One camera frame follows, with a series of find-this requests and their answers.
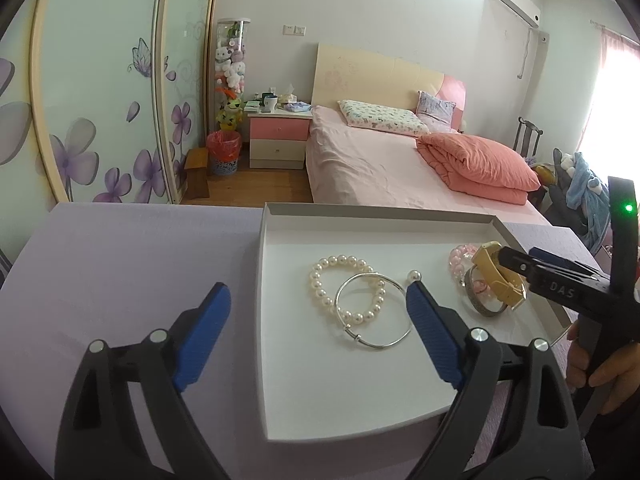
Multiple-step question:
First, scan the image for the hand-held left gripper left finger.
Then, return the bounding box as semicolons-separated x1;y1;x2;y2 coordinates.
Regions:
54;282;236;480

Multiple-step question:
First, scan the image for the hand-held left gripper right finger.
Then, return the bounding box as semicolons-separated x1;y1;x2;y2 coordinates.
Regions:
405;281;583;480

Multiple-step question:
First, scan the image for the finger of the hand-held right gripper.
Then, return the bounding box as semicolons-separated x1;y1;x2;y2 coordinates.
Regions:
492;244;613;313
529;247;613;286

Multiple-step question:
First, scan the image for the thin silver bangle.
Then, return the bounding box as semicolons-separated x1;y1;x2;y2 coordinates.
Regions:
334;272;416;349

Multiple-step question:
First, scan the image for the grey cuff bracelet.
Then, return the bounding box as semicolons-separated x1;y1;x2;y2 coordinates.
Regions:
464;265;511;318

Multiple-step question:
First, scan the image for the yellow wristwatch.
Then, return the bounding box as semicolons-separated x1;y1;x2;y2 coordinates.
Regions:
471;241;528;309

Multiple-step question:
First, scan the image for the pink bead bracelet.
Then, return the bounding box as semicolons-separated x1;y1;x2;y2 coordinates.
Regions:
448;243;488;301

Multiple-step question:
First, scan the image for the grey shallow cardboard tray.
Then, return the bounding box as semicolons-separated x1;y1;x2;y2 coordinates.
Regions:
256;202;573;443

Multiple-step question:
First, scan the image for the white pearl bracelet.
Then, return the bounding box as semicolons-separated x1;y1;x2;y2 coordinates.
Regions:
308;254;387;325

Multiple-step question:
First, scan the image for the person's right hand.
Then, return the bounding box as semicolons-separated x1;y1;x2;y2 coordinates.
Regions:
566;320;640;416

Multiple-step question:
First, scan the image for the dark office chair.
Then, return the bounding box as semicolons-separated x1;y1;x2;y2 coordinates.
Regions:
542;147;576;221

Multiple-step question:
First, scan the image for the blue plush robe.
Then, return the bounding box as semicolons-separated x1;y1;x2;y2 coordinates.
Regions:
560;152;613;251

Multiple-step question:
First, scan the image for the lavender tablecloth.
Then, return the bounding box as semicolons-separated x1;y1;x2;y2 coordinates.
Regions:
0;202;601;480

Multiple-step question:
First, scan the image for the dark wooden chair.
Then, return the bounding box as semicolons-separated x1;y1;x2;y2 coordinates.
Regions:
512;116;543;163

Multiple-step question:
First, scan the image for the coral folded quilt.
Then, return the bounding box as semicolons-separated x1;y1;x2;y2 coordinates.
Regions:
416;132;542;206

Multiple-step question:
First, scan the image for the small wooden stool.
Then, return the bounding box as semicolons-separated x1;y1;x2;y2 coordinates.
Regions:
184;148;211;201

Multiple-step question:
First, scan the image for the bed with pink sheet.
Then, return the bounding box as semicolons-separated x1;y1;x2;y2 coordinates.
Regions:
305;105;551;226

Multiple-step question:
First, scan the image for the red trash bin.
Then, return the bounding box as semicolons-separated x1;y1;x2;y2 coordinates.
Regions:
207;130;242;177

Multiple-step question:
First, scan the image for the lavender pillow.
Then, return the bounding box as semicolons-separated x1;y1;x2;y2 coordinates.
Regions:
416;91;457;131

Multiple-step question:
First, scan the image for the air conditioner pipe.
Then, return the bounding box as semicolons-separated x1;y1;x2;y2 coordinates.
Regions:
517;27;533;78

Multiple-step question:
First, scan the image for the pink and white nightstand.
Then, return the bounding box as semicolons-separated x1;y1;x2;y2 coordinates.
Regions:
248;107;313;170

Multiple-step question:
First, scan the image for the pink curtain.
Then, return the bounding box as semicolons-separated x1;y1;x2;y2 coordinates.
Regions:
595;22;640;171

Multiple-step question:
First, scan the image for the floral print pillow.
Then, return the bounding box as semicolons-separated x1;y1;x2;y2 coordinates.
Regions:
337;99;426;137

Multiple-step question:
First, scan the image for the yellow plush toy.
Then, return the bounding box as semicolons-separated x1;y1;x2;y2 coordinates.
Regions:
215;97;246;132

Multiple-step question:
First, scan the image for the white air conditioner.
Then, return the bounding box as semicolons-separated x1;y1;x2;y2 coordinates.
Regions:
485;0;542;28

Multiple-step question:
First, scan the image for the cream and pink headboard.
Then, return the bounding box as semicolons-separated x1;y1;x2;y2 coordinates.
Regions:
311;43;467;133

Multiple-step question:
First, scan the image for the glass tower of plush toys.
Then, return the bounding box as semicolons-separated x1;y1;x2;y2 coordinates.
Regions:
215;17;251;131

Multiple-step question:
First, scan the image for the floral sliding door wardrobe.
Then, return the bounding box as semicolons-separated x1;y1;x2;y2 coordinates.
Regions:
0;0;223;281

